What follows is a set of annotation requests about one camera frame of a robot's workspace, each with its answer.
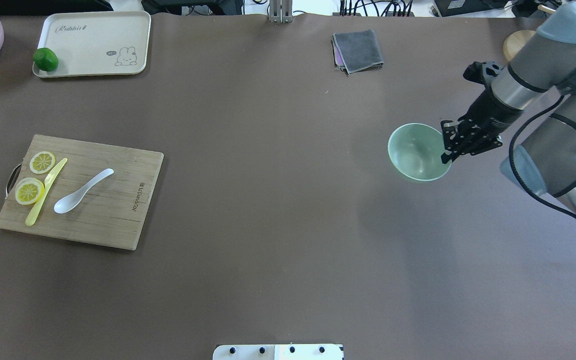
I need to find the wooden cutting board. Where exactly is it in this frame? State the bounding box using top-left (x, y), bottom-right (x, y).
top-left (0, 134), bottom-right (165, 251)

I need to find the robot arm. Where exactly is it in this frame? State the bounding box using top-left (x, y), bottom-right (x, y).
top-left (440, 1), bottom-right (576, 220)

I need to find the white ceramic spoon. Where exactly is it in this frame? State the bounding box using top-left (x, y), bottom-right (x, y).
top-left (53, 168), bottom-right (115, 214)

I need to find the lemon slice far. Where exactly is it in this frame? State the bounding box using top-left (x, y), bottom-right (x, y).
top-left (29, 151), bottom-right (57, 174)

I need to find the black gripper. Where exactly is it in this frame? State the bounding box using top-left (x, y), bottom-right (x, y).
top-left (441, 89), bottom-right (524, 164)

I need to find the yellow plastic knife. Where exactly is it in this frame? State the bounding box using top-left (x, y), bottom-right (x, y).
top-left (24, 157), bottom-right (68, 227)

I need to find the aluminium frame post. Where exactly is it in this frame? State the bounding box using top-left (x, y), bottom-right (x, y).
top-left (268, 0), bottom-right (293, 24)

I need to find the grey folded cloth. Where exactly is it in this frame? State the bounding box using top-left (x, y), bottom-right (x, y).
top-left (331, 29), bottom-right (384, 75)

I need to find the lemon slice near handle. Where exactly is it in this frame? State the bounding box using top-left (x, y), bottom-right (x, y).
top-left (14, 177), bottom-right (45, 206)

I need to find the light green bowl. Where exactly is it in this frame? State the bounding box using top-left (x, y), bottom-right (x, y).
top-left (387, 123), bottom-right (451, 183)

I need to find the beige rabbit tray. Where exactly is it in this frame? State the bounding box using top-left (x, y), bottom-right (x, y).
top-left (32, 10), bottom-right (151, 78)

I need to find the wooden mug tree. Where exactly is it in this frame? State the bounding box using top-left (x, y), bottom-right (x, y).
top-left (502, 4), bottom-right (556, 62)

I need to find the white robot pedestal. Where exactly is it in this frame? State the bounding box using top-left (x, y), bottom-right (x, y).
top-left (212, 343), bottom-right (345, 360)

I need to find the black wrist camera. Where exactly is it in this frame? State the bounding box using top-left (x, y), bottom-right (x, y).
top-left (462, 61), bottom-right (503, 88)

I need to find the green lime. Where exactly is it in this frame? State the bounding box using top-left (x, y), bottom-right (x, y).
top-left (32, 47), bottom-right (59, 72)

